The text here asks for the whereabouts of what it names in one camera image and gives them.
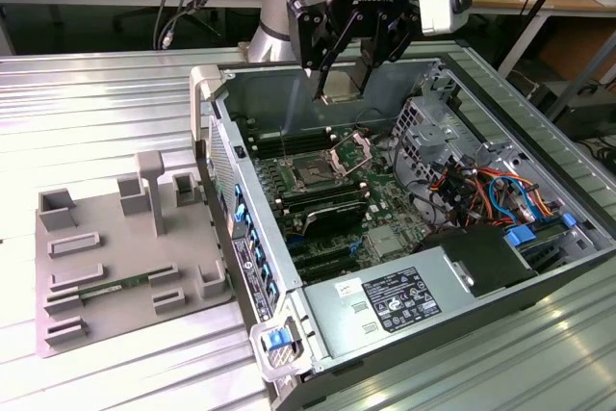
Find CPU socket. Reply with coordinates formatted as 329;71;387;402
288;153;338;191

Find black plastic shroud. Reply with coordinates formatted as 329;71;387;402
413;225;539;299

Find black RAM slot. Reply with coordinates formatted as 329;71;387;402
276;182;361;201
281;192;366;214
250;136;336;155
248;126;333;143

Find metal socket cover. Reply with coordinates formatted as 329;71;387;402
326;131;374;177

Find silver drive cage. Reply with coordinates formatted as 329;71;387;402
390;95;483;182

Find green RAM stick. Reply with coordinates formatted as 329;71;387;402
76;273;153;297

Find silver chipset heatsink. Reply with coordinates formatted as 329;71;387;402
372;226;411;258

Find blue wire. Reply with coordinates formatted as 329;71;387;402
486;173;536;225

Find blue disk carrier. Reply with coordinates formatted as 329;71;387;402
503;225;538;251

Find black expansion slot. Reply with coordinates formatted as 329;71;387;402
294;256;361;283
288;243;356;268

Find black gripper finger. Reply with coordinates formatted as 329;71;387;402
356;13;421;92
287;0;363;104

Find silver CPU chip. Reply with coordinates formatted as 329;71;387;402
321;66;366;105

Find open grey PC case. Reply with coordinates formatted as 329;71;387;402
190;55;616;411

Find black desktop computer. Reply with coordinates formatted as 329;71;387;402
548;92;616;142

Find grey power supply unit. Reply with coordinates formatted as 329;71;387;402
301;246;475;367

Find grey parts rack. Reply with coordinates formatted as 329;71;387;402
36;150;237;359

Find green motherboard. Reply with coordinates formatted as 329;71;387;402
240;112;437;287

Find black expansion card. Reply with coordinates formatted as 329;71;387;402
300;199;368;240

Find orange wire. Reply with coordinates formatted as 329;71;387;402
474;167;564;219

